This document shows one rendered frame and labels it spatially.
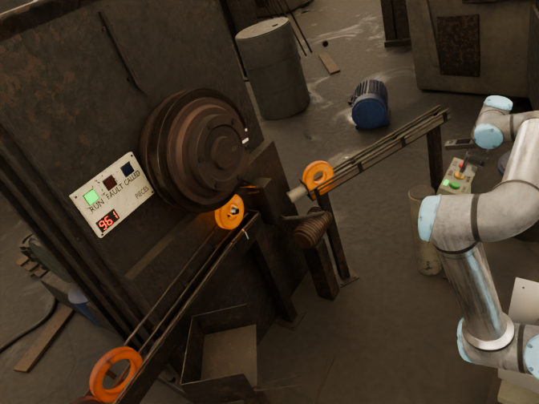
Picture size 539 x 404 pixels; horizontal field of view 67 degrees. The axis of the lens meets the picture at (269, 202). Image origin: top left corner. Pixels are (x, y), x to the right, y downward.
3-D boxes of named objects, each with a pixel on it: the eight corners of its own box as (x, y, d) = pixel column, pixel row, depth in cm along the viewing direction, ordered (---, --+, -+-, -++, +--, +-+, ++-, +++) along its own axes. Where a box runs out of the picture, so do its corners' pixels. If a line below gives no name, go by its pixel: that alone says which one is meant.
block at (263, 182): (261, 224, 203) (245, 185, 189) (269, 213, 207) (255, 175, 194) (278, 227, 196) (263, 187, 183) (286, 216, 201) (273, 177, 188)
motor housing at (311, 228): (313, 300, 227) (287, 228, 197) (330, 272, 240) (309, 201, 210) (334, 306, 219) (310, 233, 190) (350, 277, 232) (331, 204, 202)
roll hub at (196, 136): (177, 131, 137) (230, 103, 155) (200, 203, 150) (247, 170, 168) (188, 131, 134) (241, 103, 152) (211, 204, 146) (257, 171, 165)
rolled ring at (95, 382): (85, 406, 130) (80, 401, 132) (133, 400, 145) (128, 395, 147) (104, 349, 132) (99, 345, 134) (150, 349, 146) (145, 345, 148)
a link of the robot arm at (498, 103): (484, 103, 142) (488, 89, 148) (471, 132, 151) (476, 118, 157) (512, 110, 139) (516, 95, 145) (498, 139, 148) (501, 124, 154)
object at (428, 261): (415, 272, 221) (404, 197, 192) (422, 257, 228) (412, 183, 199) (437, 277, 214) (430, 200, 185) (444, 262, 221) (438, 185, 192)
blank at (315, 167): (319, 194, 202) (322, 196, 199) (295, 182, 194) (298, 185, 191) (337, 167, 198) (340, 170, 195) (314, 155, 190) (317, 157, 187)
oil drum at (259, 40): (250, 120, 457) (221, 41, 408) (277, 95, 492) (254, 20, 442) (293, 120, 422) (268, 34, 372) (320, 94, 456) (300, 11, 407)
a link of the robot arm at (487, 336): (522, 381, 130) (475, 224, 89) (463, 369, 141) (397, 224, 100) (525, 338, 138) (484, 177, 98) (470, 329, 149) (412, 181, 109)
